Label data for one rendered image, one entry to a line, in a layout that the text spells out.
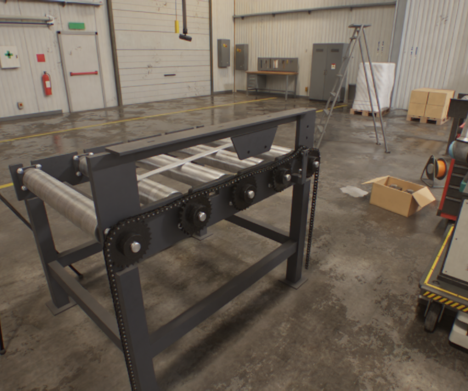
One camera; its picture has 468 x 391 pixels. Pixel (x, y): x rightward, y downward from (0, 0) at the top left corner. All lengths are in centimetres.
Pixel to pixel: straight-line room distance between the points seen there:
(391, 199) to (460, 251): 167
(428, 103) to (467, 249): 738
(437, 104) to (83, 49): 947
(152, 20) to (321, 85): 597
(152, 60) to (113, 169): 1101
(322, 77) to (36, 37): 853
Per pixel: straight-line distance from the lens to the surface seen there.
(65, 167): 205
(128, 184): 112
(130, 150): 103
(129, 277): 123
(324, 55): 1184
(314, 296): 226
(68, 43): 1073
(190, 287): 229
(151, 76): 1199
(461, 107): 612
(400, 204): 356
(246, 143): 151
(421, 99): 922
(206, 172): 159
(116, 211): 113
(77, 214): 134
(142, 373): 155
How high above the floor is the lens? 143
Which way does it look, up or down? 23 degrees down
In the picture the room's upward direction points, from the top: straight up
